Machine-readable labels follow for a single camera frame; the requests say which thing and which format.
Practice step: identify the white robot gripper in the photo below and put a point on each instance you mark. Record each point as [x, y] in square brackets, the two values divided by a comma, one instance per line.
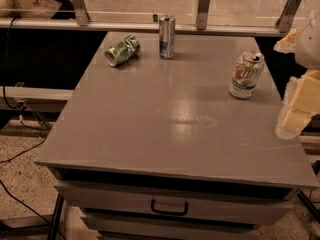
[309, 45]

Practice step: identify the white green 7up can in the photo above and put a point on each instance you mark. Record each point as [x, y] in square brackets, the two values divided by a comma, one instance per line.
[246, 74]

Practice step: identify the silver blue redbull can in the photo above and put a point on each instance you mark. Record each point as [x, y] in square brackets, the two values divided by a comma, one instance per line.
[166, 36]

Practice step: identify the crushed green soda can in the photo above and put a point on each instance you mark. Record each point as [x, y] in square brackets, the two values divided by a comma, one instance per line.
[122, 51]

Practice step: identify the grey upper drawer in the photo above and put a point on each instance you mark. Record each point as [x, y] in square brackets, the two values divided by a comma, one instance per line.
[214, 207]

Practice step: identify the grey drawer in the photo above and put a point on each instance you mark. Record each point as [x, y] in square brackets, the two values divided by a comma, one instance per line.
[214, 207]
[164, 228]

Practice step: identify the grey lower drawer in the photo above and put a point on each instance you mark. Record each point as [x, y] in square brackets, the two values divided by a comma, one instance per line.
[164, 228]

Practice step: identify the black table leg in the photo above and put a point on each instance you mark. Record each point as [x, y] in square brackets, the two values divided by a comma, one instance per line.
[54, 228]

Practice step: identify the beige bag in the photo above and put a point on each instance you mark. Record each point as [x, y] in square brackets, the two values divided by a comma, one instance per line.
[44, 9]

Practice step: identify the right metal bracket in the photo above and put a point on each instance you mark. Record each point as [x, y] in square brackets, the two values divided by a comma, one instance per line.
[285, 21]

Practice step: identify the metal bracket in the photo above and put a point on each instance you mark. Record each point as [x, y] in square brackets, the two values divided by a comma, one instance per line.
[285, 21]
[202, 14]
[81, 14]

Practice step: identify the middle metal bracket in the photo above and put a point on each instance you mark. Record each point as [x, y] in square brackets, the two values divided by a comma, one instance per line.
[202, 14]

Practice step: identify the metal frame rail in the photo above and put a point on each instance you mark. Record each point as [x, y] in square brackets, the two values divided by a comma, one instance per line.
[71, 24]

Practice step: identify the black drawer handle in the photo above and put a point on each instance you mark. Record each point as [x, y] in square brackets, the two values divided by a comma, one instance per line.
[169, 208]

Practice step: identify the left metal bracket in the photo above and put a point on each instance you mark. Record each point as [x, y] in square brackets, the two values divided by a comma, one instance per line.
[81, 14]

